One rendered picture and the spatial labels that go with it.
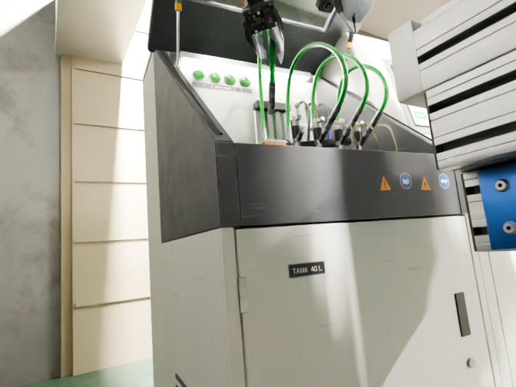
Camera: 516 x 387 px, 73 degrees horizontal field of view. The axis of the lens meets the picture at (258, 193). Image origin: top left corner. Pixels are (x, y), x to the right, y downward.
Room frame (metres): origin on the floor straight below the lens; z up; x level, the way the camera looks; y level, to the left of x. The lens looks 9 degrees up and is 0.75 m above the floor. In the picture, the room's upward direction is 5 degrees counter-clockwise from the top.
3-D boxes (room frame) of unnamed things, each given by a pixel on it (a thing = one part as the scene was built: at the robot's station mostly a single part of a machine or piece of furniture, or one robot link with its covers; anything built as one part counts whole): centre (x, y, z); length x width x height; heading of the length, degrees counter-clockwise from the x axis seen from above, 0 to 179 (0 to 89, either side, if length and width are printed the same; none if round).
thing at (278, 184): (0.79, -0.23, 0.87); 0.62 x 0.04 x 0.16; 116
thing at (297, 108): (1.35, -0.23, 1.20); 0.13 x 0.03 x 0.31; 116
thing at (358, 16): (0.74, -0.28, 1.26); 0.06 x 0.03 x 0.09; 26
